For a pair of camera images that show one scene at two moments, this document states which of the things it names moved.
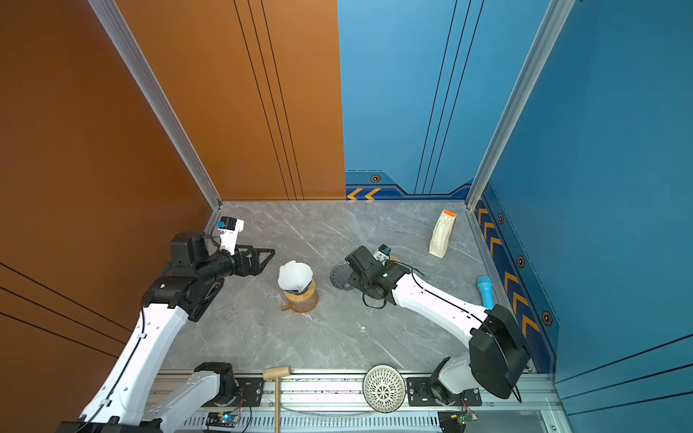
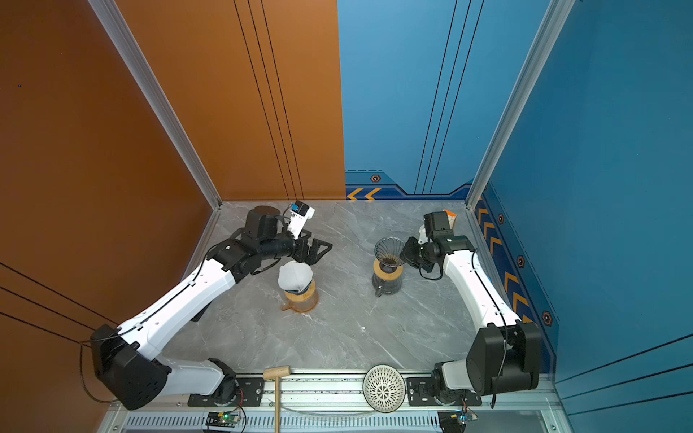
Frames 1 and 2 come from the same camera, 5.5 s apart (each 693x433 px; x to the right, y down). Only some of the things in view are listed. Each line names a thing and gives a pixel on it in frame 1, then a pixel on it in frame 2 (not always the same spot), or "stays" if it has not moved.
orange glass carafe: (300, 307) stays
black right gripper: (352, 280) → (407, 254)
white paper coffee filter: (295, 275) stays
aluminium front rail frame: (334, 401) stays
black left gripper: (255, 268) → (313, 256)
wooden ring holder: (301, 298) stays
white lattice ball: (384, 388) stays
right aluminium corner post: (549, 27) stays
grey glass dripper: (339, 275) → (388, 250)
